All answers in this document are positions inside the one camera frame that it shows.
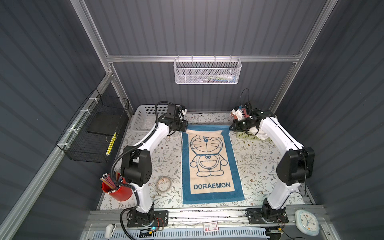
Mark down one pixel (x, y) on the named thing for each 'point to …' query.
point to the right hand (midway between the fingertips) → (232, 128)
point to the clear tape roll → (163, 184)
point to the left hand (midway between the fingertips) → (184, 124)
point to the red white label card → (211, 227)
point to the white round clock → (307, 222)
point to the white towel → (259, 133)
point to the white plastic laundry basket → (143, 117)
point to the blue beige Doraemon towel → (210, 172)
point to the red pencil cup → (120, 193)
